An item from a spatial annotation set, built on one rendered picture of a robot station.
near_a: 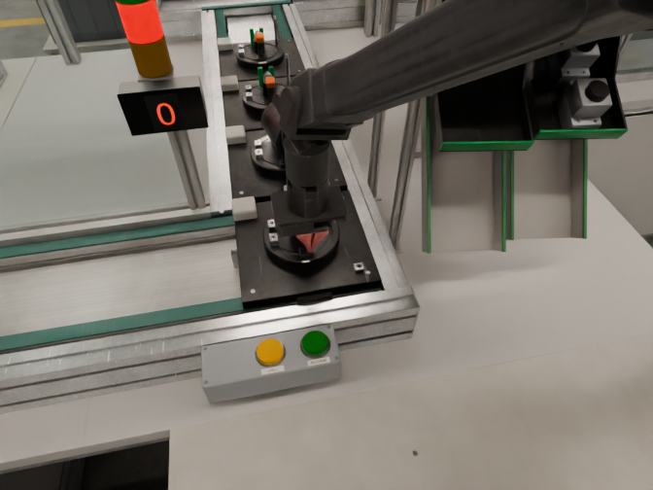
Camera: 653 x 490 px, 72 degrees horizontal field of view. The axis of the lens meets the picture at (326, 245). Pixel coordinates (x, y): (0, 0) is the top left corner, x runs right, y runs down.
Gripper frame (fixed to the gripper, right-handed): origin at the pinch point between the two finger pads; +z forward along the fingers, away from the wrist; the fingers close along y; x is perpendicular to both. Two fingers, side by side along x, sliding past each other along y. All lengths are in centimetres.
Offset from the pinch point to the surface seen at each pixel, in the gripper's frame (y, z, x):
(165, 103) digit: 18.7, -15.3, -19.3
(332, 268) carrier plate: -4.3, 9.2, -2.0
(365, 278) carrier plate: -9.5, 9.1, 1.2
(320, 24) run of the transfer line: -26, 20, -127
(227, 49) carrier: 9, 11, -92
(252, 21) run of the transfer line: 0, 17, -125
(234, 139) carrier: 10.2, 8.8, -42.8
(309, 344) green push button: 2.2, 8.8, 12.0
